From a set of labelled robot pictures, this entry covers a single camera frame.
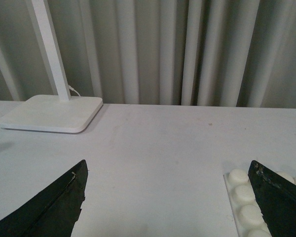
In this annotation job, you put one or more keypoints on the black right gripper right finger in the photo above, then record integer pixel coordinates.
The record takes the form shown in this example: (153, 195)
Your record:
(276, 197)

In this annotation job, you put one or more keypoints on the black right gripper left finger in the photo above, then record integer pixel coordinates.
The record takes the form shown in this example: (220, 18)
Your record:
(54, 211)

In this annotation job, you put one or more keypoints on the white desk lamp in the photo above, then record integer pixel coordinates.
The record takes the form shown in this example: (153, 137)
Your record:
(61, 113)

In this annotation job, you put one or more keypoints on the grey pleated curtain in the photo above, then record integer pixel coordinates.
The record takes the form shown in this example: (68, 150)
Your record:
(233, 53)

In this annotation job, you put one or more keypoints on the white studded base plate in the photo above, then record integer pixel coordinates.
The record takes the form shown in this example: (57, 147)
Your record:
(246, 212)

